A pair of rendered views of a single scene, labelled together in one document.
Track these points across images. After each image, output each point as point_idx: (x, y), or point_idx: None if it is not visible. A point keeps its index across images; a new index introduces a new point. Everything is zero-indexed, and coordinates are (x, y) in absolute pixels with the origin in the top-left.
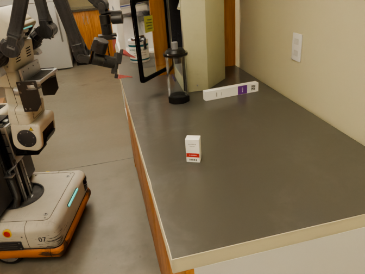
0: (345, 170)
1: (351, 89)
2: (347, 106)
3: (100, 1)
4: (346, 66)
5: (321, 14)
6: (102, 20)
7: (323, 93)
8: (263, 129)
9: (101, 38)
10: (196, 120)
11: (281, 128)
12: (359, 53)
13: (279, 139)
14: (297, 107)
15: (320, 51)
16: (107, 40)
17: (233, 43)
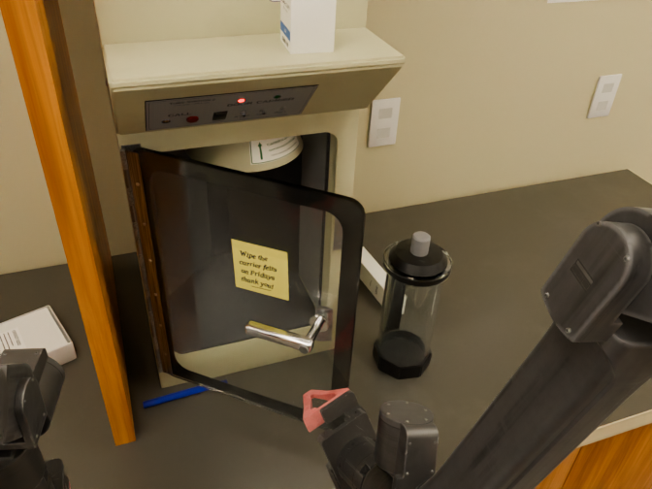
0: (614, 204)
1: (507, 135)
2: (500, 158)
3: (15, 381)
4: (500, 110)
5: (447, 53)
6: (35, 463)
7: (452, 163)
8: (528, 247)
9: (395, 414)
10: (517, 323)
11: (515, 231)
12: (522, 87)
13: (556, 237)
14: (426, 207)
15: (444, 110)
16: (384, 404)
17: (100, 206)
